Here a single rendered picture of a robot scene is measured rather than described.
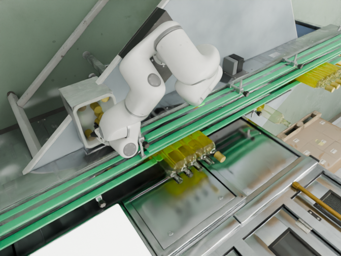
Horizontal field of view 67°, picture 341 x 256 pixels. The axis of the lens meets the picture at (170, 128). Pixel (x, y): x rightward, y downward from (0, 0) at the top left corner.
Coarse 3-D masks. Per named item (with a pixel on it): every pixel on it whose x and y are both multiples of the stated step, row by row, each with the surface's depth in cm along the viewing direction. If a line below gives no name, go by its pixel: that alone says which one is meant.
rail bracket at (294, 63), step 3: (285, 57) 157; (294, 57) 151; (282, 60) 157; (285, 60) 156; (288, 60) 155; (294, 60) 152; (291, 63) 153; (294, 63) 152; (297, 63) 151; (300, 63) 150; (294, 66) 153; (297, 66) 151; (300, 66) 149
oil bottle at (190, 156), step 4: (180, 140) 125; (172, 144) 123; (176, 144) 123; (180, 144) 123; (184, 144) 123; (176, 148) 121; (180, 148) 121; (184, 148) 121; (188, 148) 121; (180, 152) 119; (184, 152) 119; (188, 152) 119; (192, 152) 119; (184, 156) 117; (188, 156) 117; (192, 156) 117; (196, 156) 118; (188, 160) 116; (192, 160) 117; (196, 160) 119; (188, 164) 118
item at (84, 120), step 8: (104, 96) 100; (112, 96) 103; (80, 104) 97; (88, 104) 98; (104, 104) 111; (112, 104) 107; (80, 112) 106; (88, 112) 109; (104, 112) 113; (80, 120) 108; (88, 120) 111; (80, 128) 102; (88, 128) 113; (88, 144) 110; (96, 144) 111
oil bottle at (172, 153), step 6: (162, 150) 121; (168, 150) 120; (174, 150) 120; (168, 156) 118; (174, 156) 117; (180, 156) 117; (174, 162) 115; (180, 162) 115; (186, 162) 116; (180, 168) 114
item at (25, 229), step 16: (272, 96) 160; (240, 112) 149; (208, 128) 140; (144, 160) 124; (112, 176) 117; (128, 176) 117; (96, 192) 111; (64, 208) 105; (32, 224) 101; (0, 240) 96; (16, 240) 96
